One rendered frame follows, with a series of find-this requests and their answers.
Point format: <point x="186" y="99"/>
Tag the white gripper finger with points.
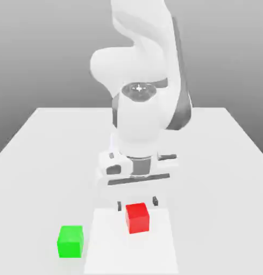
<point x="119" y="205"/>
<point x="155" y="200"/>

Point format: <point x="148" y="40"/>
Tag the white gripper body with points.
<point x="135" y="189"/>

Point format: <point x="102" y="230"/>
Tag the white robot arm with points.
<point x="139" y="120"/>

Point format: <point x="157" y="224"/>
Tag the small red cube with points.
<point x="137" y="218"/>

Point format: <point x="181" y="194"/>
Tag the small green cube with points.
<point x="70" y="241"/>

